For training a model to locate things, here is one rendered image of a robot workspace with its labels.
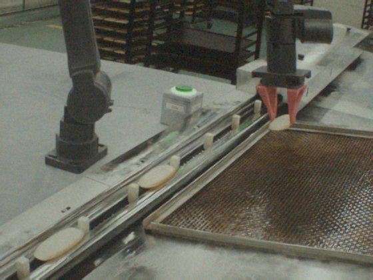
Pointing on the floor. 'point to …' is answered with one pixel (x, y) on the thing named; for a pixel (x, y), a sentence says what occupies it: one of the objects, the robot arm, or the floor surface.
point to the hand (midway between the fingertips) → (282, 117)
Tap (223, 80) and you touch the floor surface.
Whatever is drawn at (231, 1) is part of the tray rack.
